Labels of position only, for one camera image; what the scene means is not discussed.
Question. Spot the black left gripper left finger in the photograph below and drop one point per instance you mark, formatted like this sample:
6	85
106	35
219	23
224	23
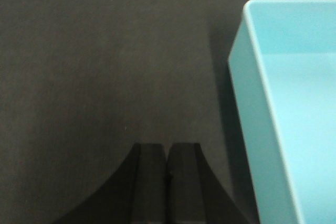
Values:
135	193

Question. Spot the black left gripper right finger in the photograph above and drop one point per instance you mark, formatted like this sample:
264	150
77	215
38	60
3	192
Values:
194	193

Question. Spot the light blue plastic bin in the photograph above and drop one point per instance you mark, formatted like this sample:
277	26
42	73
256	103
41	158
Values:
282	67

